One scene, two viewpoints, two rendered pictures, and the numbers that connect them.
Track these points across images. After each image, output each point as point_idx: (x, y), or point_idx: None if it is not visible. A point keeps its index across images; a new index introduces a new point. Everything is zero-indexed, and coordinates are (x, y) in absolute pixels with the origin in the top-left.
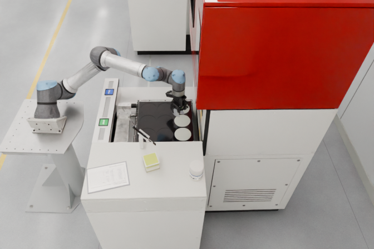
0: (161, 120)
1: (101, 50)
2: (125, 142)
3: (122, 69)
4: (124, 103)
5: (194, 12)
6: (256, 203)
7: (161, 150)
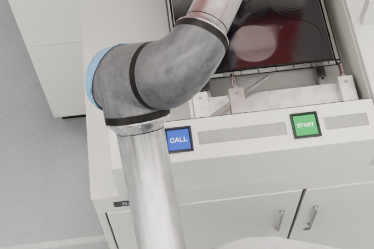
0: (245, 14)
1: (194, 29)
2: (338, 78)
3: None
4: (198, 106)
5: None
6: None
7: None
